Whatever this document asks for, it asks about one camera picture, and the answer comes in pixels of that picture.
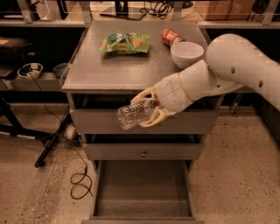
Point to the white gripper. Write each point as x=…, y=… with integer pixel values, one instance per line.
x=171, y=93

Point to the clear plastic water bottle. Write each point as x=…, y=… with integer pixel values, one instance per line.
x=135, y=114

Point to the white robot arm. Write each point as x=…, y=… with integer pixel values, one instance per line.
x=231, y=62

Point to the top drawer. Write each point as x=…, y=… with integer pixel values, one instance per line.
x=96, y=114

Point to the drawer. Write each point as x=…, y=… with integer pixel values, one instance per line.
x=142, y=192
x=143, y=147
x=96, y=114

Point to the grey drawer cabinet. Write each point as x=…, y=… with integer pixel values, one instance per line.
x=94, y=73

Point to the middle drawer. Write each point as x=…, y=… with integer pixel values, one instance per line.
x=143, y=147

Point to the bottom drawer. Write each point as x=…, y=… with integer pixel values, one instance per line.
x=142, y=192

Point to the red soda can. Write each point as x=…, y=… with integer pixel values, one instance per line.
x=170, y=37

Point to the green chip bag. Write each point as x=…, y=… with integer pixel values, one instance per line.
x=125, y=43

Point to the monitor stand base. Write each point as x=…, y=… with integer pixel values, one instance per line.
x=121, y=9

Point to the dark bowl on shelf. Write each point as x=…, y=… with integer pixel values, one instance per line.
x=60, y=70

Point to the cardboard box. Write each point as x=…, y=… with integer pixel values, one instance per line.
x=224, y=10

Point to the black stand legs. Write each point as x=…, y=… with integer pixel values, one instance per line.
x=17, y=130

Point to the white bowl on shelf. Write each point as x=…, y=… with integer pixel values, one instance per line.
x=30, y=71

